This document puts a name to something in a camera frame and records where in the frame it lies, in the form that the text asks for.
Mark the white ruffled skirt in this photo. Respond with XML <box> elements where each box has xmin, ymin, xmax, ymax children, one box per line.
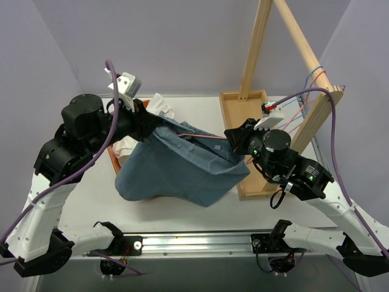
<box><xmin>112</xmin><ymin>93</ymin><xmax>174</xmax><ymax>165</ymax></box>

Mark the pink wire hanger front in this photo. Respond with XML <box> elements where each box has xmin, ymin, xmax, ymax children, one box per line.
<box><xmin>282</xmin><ymin>66</ymin><xmax>326</xmax><ymax>133</ymax></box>

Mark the pink wire hanger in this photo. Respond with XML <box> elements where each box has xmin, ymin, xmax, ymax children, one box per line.
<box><xmin>177</xmin><ymin>133</ymin><xmax>227</xmax><ymax>140</ymax></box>
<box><xmin>282</xmin><ymin>66</ymin><xmax>326</xmax><ymax>133</ymax></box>

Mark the blue wire hanger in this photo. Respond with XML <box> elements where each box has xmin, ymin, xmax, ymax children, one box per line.
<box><xmin>275</xmin><ymin>63</ymin><xmax>346</xmax><ymax>131</ymax></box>

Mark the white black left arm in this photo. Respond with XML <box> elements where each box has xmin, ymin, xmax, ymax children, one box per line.
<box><xmin>1</xmin><ymin>94</ymin><xmax>162</xmax><ymax>277</ymax></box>

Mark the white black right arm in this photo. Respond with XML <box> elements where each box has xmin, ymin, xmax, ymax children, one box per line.
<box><xmin>224</xmin><ymin>119</ymin><xmax>388</xmax><ymax>277</ymax></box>

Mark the orange plastic basket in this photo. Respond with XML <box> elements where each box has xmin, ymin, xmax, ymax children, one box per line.
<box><xmin>107</xmin><ymin>100</ymin><xmax>150</xmax><ymax>175</ymax></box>

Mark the wooden clothes rack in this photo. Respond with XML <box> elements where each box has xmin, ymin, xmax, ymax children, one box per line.
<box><xmin>219</xmin><ymin>1</ymin><xmax>343</xmax><ymax>201</ymax></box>

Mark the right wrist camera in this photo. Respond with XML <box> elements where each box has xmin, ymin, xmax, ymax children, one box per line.
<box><xmin>254</xmin><ymin>100</ymin><xmax>284</xmax><ymax>130</ymax></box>

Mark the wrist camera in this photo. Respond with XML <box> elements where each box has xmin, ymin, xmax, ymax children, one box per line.
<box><xmin>116</xmin><ymin>72</ymin><xmax>142</xmax><ymax>113</ymax></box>
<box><xmin>254</xmin><ymin>100</ymin><xmax>284</xmax><ymax>130</ymax></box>

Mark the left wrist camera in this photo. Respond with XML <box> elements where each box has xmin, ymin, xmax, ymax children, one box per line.
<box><xmin>116</xmin><ymin>72</ymin><xmax>142</xmax><ymax>113</ymax></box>

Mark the aluminium mounting rail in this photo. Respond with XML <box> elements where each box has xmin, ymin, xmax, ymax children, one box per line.
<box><xmin>72</xmin><ymin>232</ymin><xmax>353</xmax><ymax>259</ymax></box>

